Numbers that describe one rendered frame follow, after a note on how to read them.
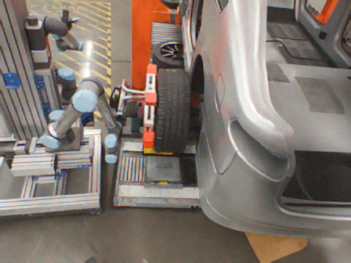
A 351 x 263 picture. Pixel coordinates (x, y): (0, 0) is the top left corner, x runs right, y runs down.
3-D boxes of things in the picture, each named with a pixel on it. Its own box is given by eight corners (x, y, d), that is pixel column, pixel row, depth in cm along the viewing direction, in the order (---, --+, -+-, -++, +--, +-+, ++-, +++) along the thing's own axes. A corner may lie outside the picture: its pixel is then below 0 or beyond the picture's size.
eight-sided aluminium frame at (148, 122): (150, 159, 222) (154, 106, 184) (142, 158, 221) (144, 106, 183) (152, 113, 260) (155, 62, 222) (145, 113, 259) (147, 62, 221)
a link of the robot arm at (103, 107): (81, 70, 161) (110, 129, 195) (76, 81, 154) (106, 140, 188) (100, 66, 160) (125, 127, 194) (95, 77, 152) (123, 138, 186)
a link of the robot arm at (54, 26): (63, 14, 182) (85, 41, 231) (46, 12, 182) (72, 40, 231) (60, 31, 182) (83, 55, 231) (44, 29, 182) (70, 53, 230)
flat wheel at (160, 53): (144, 58, 386) (145, 42, 369) (186, 52, 411) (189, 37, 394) (164, 84, 346) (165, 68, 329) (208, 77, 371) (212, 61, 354)
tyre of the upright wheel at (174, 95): (194, 116, 178) (189, 53, 219) (157, 113, 176) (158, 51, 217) (181, 169, 230) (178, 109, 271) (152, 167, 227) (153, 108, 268)
